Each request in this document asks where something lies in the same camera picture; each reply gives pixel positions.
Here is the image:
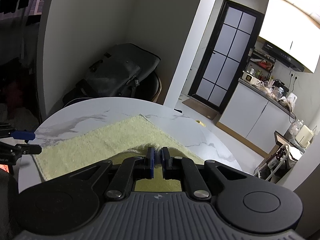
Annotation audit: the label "white plastic container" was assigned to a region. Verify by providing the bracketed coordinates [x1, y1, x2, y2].
[295, 125, 314, 149]

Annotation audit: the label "white wire trolley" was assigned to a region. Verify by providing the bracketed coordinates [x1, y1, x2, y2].
[254, 130, 304, 183]

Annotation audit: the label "white base cabinet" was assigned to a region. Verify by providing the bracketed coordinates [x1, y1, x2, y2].
[216, 79, 297, 155]

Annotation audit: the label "dark round chair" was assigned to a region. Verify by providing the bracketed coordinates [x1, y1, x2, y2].
[132, 71, 162, 103]

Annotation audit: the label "yellow towel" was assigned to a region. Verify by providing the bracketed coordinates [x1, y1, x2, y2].
[32, 114, 204, 193]

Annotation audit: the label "brown door mat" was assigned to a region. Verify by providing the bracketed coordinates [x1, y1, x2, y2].
[182, 97, 218, 120]

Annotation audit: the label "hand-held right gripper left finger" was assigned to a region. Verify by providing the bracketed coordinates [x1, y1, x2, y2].
[62, 147, 155, 200]

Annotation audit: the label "clear plastic bottles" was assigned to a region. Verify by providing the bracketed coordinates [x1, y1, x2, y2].
[289, 120, 304, 135]

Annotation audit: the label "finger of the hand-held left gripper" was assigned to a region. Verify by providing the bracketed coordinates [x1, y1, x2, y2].
[0, 142, 42, 165]
[0, 122, 35, 140]

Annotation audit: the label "white countertop appliance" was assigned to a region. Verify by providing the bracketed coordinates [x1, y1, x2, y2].
[242, 71, 258, 83]

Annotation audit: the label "countertop clutter of bags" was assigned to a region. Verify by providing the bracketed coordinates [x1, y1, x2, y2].
[255, 79, 293, 110]

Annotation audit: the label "black framed glass door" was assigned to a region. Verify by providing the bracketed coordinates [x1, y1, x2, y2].
[187, 0, 265, 113]

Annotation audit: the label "grey backpack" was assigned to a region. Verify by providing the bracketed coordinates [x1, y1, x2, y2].
[62, 43, 160, 105]

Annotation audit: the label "white wall cabinet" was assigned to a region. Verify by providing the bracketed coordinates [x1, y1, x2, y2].
[259, 0, 320, 73]

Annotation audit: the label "black kitchen shelf rack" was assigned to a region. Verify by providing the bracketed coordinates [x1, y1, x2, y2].
[246, 49, 277, 80]

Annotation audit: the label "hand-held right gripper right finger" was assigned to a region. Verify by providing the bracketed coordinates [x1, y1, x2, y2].
[161, 147, 250, 200]

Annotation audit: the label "black range hood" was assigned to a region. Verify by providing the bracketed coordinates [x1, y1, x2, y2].
[262, 41, 305, 72]

